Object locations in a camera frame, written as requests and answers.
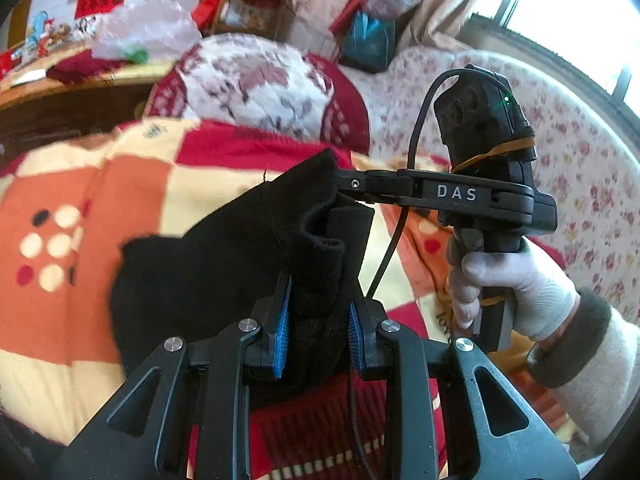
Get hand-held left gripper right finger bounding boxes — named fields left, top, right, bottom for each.
left=347, top=295, right=581, bottom=480

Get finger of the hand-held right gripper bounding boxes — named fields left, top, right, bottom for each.
left=332, top=167, right=416, bottom=208

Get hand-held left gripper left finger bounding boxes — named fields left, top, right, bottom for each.
left=52, top=272, right=293, bottom=480

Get black pants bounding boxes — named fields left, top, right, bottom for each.
left=111, top=147, right=376, bottom=396

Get person's right hand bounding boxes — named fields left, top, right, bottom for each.
left=447, top=237, right=581, bottom=343

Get floral sofa cover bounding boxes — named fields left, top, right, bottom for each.
left=345, top=45, right=640, bottom=321

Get teal bag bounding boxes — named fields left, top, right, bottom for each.
left=340, top=10, right=396, bottom=73

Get floral red pillow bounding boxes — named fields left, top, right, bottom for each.
left=150, top=34, right=371, bottom=156

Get window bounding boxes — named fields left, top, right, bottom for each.
left=470, top=0, right=640, bottom=111

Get checkered blanket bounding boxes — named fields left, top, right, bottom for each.
left=0, top=117, right=576, bottom=480

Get clear plastic bag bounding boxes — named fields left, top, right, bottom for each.
left=92, top=0, right=201, bottom=61

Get dark red knitted cloth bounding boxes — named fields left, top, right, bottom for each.
left=47, top=52, right=126, bottom=83

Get colourful figurine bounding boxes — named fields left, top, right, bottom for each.
left=25, top=10, right=57, bottom=56

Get black cable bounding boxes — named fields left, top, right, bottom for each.
left=367, top=71, right=463, bottom=303

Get red wall poster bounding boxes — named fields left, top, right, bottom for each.
left=75, top=0, right=123, bottom=18

